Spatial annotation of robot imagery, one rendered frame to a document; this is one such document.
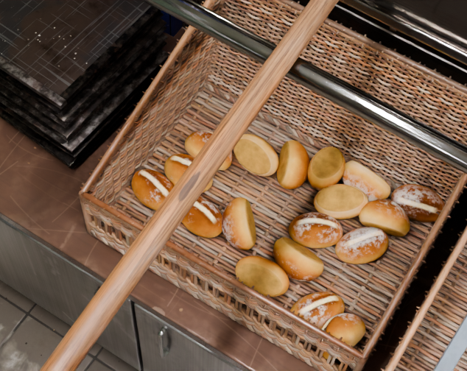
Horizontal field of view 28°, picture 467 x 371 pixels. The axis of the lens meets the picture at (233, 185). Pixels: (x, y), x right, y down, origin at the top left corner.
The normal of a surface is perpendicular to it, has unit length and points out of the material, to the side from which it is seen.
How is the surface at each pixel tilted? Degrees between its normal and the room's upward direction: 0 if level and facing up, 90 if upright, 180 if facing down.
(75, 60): 0
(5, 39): 0
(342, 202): 16
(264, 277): 52
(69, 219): 0
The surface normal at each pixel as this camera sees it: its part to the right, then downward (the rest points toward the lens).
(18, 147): 0.04, -0.49
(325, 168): 0.04, -0.68
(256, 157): -0.51, 0.21
